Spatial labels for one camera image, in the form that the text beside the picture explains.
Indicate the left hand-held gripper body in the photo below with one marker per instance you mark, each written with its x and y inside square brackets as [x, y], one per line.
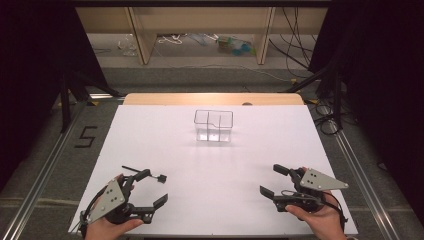
[110, 200]

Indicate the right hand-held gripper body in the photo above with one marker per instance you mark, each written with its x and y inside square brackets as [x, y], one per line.
[320, 181]

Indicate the thin black brush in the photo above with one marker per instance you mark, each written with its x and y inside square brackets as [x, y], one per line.
[161, 178]

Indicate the clear plastic organizer box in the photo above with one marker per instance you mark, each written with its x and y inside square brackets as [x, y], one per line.
[213, 133]

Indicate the person's left hand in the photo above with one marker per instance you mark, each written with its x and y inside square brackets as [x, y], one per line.
[110, 230]

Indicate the person's right hand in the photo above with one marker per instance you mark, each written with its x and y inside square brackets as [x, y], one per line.
[325, 221]

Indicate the black metal stand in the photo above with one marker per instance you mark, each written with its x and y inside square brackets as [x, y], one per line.
[337, 100]
[65, 106]

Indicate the clear plastic bottle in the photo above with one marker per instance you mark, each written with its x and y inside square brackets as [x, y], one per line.
[128, 46]

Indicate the black curtain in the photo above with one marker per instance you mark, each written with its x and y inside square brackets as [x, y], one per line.
[26, 66]
[383, 66]

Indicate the colourful plastic bundle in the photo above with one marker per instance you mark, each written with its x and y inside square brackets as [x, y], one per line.
[233, 45]

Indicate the beige wooden shelf unit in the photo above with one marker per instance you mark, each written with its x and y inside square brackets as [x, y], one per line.
[143, 33]

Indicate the aluminium floor rail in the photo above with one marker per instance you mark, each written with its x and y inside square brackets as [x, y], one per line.
[33, 196]
[363, 186]

